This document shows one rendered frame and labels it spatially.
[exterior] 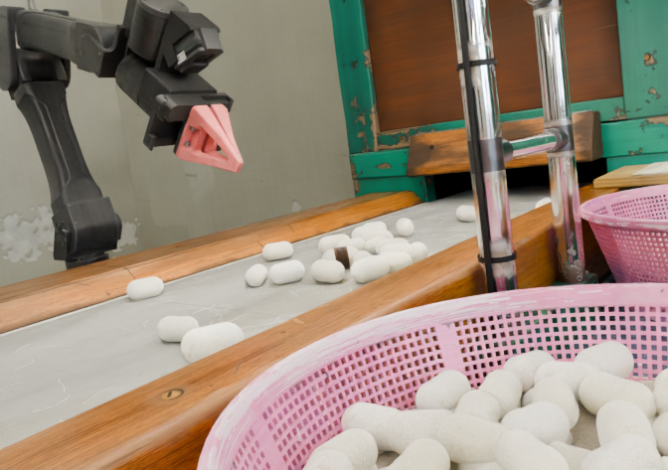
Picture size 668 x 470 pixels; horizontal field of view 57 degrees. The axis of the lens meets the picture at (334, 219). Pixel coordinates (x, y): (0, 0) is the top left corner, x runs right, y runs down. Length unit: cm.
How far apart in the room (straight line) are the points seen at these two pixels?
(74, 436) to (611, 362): 24
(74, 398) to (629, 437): 28
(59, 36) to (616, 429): 82
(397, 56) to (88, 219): 58
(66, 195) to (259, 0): 152
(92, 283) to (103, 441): 41
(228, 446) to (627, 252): 42
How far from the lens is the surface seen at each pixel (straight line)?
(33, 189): 275
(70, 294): 64
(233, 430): 23
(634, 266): 58
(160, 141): 72
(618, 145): 97
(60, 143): 99
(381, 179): 114
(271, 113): 230
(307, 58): 219
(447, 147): 101
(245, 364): 30
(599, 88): 99
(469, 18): 42
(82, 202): 96
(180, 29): 70
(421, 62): 110
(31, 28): 99
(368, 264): 52
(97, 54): 80
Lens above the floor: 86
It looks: 7 degrees down
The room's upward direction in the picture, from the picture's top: 8 degrees counter-clockwise
